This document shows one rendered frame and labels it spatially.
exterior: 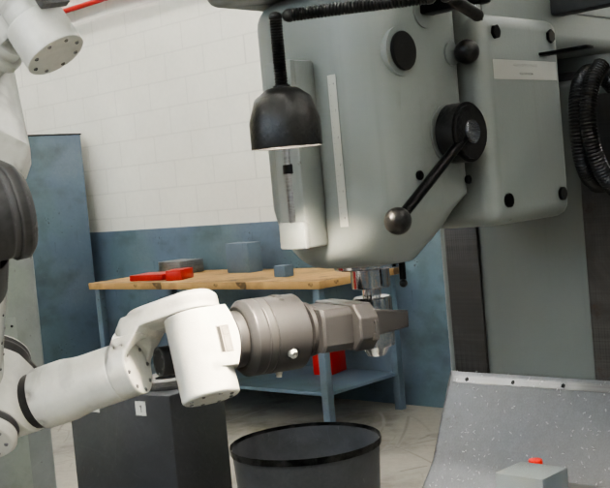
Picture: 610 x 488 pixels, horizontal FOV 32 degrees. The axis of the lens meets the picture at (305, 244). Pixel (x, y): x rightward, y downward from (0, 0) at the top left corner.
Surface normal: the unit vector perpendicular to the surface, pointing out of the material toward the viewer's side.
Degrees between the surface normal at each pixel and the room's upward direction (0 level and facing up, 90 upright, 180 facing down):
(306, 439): 86
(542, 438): 63
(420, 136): 90
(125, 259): 90
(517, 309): 90
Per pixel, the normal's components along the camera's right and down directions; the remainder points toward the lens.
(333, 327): 0.47, 0.00
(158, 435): -0.59, 0.10
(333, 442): -0.40, 0.02
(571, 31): 0.73, -0.03
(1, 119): 0.74, -0.58
